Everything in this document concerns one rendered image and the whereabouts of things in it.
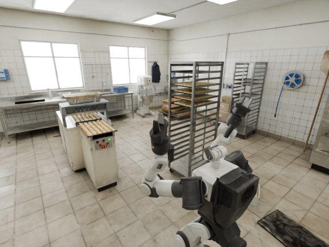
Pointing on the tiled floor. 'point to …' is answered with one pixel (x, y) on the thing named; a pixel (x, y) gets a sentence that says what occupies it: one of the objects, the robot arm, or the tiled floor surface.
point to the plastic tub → (256, 198)
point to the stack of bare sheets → (289, 231)
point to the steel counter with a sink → (8, 103)
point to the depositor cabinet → (74, 141)
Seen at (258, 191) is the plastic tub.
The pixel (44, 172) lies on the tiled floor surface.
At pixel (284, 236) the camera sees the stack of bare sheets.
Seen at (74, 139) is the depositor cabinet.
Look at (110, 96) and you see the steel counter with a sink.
